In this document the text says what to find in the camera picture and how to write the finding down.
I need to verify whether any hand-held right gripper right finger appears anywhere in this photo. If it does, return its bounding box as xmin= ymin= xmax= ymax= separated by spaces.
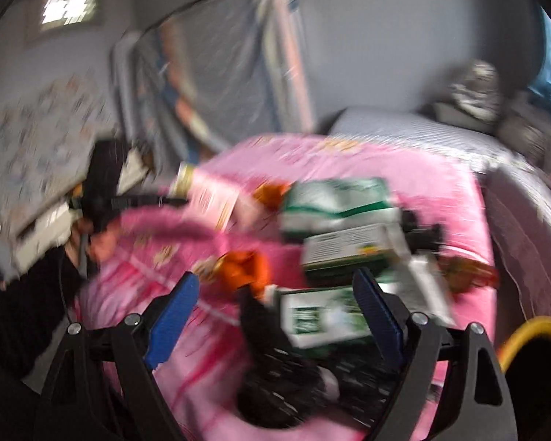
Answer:
xmin=353 ymin=267 xmax=519 ymax=441

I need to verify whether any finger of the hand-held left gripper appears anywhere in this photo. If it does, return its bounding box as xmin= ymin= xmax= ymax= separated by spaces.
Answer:
xmin=117 ymin=194 xmax=189 ymax=209

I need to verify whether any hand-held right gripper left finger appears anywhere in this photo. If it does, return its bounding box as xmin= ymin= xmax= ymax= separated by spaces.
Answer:
xmin=32 ymin=272 xmax=200 ymax=441

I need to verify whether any green white carton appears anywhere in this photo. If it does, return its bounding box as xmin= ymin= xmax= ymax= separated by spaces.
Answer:
xmin=275 ymin=285 xmax=377 ymax=349

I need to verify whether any pink snack packet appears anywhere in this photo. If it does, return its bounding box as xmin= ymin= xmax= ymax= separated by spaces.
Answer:
xmin=170 ymin=163 xmax=240 ymax=230

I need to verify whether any white green medicine box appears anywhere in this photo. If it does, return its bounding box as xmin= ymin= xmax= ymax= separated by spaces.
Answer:
xmin=300 ymin=223 xmax=411 ymax=286

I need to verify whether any green white tissue pack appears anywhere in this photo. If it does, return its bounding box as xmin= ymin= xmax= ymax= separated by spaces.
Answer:
xmin=278 ymin=177 xmax=402 ymax=240

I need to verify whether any yellow rimmed bin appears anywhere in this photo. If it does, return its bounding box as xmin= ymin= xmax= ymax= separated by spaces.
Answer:
xmin=498 ymin=316 xmax=551 ymax=441

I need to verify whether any person's left forearm black sleeve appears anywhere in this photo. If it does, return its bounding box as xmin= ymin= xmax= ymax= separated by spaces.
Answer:
xmin=0 ymin=245 xmax=90 ymax=377

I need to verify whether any person's left hand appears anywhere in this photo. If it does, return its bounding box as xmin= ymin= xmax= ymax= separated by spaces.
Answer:
xmin=76 ymin=218 xmax=120 ymax=265

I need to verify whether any white wrapper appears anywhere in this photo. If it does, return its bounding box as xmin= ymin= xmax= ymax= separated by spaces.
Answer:
xmin=386 ymin=250 xmax=457 ymax=327

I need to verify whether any cartoon printed cloth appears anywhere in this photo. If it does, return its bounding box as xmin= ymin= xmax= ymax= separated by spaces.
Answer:
xmin=0 ymin=71 xmax=115 ymax=240

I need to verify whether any black plastic object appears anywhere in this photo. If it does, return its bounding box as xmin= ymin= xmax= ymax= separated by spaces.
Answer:
xmin=401 ymin=209 xmax=444 ymax=253

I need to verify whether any grey wrapped board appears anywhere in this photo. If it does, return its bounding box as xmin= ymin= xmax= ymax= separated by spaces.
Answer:
xmin=111 ymin=32 xmax=141 ymax=141

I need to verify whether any orange red packet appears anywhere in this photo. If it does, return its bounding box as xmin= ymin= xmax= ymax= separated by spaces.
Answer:
xmin=441 ymin=257 xmax=497 ymax=292

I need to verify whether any pink floral blanket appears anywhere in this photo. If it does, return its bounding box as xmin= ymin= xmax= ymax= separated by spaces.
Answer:
xmin=73 ymin=133 xmax=499 ymax=441

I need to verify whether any plastic wrapped mattress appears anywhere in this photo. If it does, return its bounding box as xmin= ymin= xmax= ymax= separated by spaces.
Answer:
xmin=133 ymin=0 xmax=317 ymax=166

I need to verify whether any pale quilted lace cover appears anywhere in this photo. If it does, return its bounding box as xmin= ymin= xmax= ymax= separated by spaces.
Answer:
xmin=484 ymin=161 xmax=551 ymax=331

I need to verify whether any white louvred window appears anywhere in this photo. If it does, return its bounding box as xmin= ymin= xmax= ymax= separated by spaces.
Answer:
xmin=25 ymin=0 xmax=106 ymax=44

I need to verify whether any grey quilted bed cover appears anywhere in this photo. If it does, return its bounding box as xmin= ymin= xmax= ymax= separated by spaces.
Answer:
xmin=326 ymin=108 xmax=524 ymax=171

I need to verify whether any beige pillow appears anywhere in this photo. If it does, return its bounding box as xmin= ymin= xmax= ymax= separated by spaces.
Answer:
xmin=434 ymin=98 xmax=469 ymax=125

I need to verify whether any white plush cushion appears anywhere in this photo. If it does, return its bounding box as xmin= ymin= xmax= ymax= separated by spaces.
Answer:
xmin=500 ymin=92 xmax=551 ymax=157

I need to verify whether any plush tiger in plastic bag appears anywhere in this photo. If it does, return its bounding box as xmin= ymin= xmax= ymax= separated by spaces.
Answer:
xmin=450 ymin=60 xmax=503 ymax=122

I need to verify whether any black cable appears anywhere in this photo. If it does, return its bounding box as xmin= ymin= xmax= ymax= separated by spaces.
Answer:
xmin=59 ymin=252 xmax=76 ymax=327

